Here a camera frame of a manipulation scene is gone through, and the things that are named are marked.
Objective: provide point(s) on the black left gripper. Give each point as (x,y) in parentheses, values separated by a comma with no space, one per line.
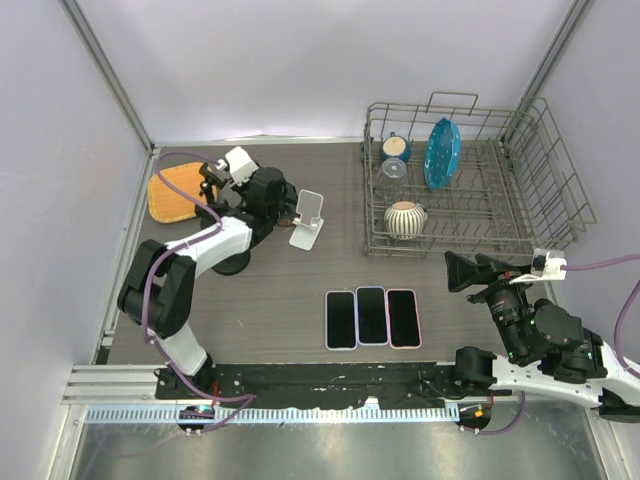
(244,198)

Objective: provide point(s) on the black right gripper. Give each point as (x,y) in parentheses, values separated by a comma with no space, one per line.
(461,272)

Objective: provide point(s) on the short black phone stand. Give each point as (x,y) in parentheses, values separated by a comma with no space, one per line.
(210,188)

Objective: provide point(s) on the tall black phone stand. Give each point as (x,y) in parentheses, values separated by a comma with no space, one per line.
(233,265)

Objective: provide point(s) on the phone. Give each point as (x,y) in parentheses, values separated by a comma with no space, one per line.
(371,315)
(404,324)
(340,320)

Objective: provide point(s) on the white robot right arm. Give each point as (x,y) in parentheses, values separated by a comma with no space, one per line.
(548,350)

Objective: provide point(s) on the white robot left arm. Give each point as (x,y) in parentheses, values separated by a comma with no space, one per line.
(157,292)

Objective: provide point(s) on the white folding phone stand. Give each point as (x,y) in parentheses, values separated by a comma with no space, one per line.
(307,221)

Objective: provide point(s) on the striped white ceramic mug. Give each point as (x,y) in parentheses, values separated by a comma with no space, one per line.
(405,220)

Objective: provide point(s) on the orange woven mat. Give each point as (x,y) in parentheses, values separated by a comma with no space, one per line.
(166,206)

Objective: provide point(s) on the blue polka dot plate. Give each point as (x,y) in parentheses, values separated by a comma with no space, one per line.
(442,154)

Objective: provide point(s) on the clear drinking glass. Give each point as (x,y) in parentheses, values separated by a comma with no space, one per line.
(393,172)

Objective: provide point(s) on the dark blue ceramic cup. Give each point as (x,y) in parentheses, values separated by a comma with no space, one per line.
(396,146)

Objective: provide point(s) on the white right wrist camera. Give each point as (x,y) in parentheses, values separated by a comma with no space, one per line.
(546,265)

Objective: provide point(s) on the grey wire dish rack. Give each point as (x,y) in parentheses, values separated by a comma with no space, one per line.
(516,186)

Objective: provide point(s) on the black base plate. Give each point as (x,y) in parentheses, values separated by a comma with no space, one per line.
(334,386)

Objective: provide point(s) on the grey left corner post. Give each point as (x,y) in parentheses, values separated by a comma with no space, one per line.
(89,39)

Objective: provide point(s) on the white cable duct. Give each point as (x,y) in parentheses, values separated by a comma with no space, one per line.
(178,414)

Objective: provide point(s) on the aluminium front rail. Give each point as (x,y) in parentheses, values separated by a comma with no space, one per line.
(131,383)

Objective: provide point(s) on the grey aluminium corner post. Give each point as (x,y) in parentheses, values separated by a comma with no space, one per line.
(568,27)

